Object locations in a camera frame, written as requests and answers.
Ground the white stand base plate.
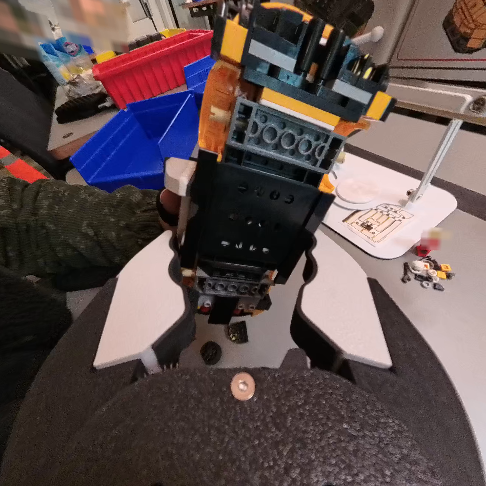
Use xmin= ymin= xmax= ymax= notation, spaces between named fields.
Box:
xmin=323 ymin=26 xmax=486 ymax=259

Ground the pile of small lego parts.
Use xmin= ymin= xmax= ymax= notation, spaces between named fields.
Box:
xmin=400 ymin=256 xmax=456 ymax=294

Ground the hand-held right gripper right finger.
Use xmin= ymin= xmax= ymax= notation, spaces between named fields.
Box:
xmin=290 ymin=235 xmax=393 ymax=371

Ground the blue printed plastic bag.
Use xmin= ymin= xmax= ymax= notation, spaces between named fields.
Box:
xmin=37 ymin=35 xmax=96 ymax=89

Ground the black quarter-round lego plate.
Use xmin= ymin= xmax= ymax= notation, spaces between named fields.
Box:
xmin=227 ymin=321 xmax=250 ymax=345

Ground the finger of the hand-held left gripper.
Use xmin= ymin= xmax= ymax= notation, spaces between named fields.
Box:
xmin=164 ymin=157 xmax=199 ymax=244

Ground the person's left forearm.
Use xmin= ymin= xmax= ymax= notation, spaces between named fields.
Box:
xmin=0 ymin=176 xmax=165 ymax=282

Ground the black ribbed object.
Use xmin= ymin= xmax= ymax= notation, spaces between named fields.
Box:
xmin=55 ymin=92 xmax=109 ymax=125

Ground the small blue plastic bin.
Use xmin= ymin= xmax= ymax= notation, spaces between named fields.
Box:
xmin=183 ymin=56 xmax=218 ymax=104

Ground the person's left hand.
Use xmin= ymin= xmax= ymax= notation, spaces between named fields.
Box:
xmin=157 ymin=188 xmax=180 ymax=213

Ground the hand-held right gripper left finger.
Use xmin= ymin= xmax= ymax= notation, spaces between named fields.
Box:
xmin=93 ymin=230 xmax=198 ymax=375

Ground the orange lego car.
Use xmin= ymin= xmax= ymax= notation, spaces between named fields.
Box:
xmin=180 ymin=0 xmax=398 ymax=326

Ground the black lego wheel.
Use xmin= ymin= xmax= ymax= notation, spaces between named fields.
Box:
xmin=200 ymin=340 xmax=222 ymax=366

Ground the lego sticker sheet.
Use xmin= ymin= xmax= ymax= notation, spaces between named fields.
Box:
xmin=343 ymin=202 xmax=414 ymax=248

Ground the yellow plastic bin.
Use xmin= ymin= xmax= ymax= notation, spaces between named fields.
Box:
xmin=94 ymin=28 xmax=187 ymax=64

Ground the red plastic bin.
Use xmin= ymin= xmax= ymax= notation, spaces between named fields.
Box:
xmin=92 ymin=30 xmax=214 ymax=111

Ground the large blue plastic bin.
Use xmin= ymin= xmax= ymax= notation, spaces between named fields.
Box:
xmin=69 ymin=90 xmax=203 ymax=195

